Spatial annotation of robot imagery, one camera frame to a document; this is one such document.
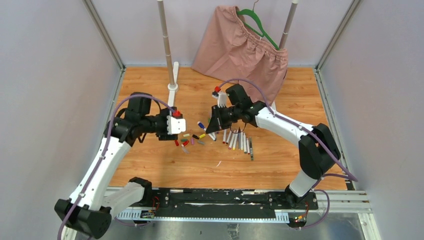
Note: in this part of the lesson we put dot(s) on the grey garment rack left pole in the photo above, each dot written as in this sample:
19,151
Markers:
166,43

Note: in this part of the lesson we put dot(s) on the aluminium frame right post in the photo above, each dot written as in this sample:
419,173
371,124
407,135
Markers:
350,12

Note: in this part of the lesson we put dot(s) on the pink shorts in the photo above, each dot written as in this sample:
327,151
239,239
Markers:
230,50

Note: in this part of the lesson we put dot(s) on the white garment rack right foot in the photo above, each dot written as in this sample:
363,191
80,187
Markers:
274,107

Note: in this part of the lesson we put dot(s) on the grey clear-cap pen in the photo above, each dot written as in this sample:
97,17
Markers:
251,148

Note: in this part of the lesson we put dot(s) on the grey garment rack pole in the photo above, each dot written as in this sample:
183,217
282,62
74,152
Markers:
289,20
166,43

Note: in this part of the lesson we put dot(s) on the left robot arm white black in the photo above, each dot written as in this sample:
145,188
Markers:
88,210

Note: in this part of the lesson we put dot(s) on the purple cap white marker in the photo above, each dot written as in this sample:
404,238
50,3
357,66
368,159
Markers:
230,144

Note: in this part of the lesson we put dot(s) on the clear pen cap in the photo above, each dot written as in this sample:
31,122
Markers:
185,150

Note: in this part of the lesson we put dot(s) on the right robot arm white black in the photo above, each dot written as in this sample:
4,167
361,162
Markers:
318,151

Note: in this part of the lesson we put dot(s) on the green clothes hanger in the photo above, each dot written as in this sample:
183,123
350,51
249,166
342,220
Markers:
261,32

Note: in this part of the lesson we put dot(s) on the aluminium frame left post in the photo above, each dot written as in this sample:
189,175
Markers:
92,10

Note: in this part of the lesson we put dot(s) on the white garment rack left foot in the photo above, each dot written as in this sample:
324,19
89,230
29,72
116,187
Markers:
173,88

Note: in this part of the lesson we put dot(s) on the white garment rack foot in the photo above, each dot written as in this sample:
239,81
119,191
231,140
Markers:
274,107
173,88

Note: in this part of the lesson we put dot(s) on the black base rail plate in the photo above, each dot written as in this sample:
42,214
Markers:
219,205

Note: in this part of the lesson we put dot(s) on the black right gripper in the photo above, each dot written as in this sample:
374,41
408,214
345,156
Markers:
216,123

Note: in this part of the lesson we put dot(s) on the aluminium frame post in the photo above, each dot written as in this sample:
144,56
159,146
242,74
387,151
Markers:
350,12
92,10

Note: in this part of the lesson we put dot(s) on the red cap white marker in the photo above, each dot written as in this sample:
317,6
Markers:
247,148

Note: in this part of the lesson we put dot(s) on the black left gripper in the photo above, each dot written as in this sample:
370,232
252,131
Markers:
164,135

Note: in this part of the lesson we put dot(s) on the grey garment rack right pole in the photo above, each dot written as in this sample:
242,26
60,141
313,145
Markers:
289,20

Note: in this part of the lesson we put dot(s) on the yellow cap white marker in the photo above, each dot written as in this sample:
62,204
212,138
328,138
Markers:
234,142

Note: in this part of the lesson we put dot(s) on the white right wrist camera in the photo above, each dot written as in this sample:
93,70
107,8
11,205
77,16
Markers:
221,98

